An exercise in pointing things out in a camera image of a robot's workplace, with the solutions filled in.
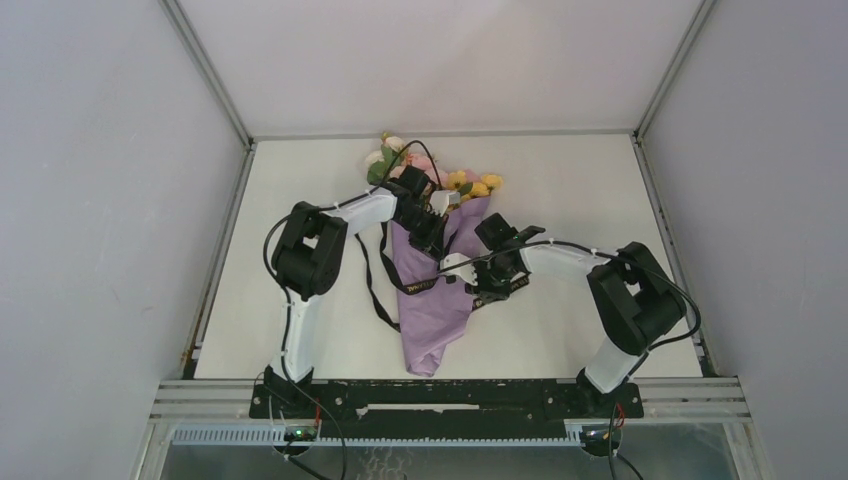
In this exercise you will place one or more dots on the pink wrapping paper sheet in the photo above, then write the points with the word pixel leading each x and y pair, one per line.
pixel 432 312

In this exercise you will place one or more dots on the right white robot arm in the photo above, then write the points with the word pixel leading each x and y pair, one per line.
pixel 639 306

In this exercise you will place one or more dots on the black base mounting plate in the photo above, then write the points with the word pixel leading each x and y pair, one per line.
pixel 440 409

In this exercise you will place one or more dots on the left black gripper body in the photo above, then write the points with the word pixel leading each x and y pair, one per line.
pixel 422 225

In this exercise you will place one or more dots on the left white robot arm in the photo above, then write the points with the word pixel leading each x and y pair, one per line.
pixel 303 252

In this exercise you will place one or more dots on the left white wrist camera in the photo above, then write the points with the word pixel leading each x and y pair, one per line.
pixel 442 201

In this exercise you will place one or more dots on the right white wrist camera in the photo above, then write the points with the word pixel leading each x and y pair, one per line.
pixel 458 267

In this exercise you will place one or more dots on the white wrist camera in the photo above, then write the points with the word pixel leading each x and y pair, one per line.
pixel 442 201
pixel 458 267

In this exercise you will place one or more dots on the aluminium frame rail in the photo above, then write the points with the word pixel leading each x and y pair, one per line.
pixel 646 400

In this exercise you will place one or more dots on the yellow rose stem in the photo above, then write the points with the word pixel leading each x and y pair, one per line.
pixel 470 185

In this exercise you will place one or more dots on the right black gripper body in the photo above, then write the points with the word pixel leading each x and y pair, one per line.
pixel 490 273

